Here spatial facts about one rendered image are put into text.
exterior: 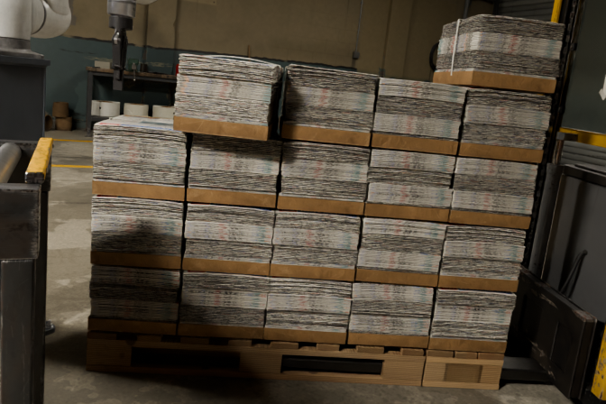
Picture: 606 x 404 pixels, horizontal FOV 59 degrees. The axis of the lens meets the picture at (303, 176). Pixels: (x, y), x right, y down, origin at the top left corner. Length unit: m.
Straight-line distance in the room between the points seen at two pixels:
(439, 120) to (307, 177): 0.47
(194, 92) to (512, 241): 1.17
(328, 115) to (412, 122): 0.27
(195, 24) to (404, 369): 7.09
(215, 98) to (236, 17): 7.04
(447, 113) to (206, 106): 0.77
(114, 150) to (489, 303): 1.36
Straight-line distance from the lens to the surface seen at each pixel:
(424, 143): 1.78
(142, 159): 1.74
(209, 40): 8.52
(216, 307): 1.85
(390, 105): 1.75
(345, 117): 1.72
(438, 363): 2.06
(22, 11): 2.03
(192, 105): 1.64
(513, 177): 1.93
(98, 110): 7.75
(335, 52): 9.23
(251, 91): 1.61
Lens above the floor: 1.02
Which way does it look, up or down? 10 degrees down
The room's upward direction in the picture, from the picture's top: 6 degrees clockwise
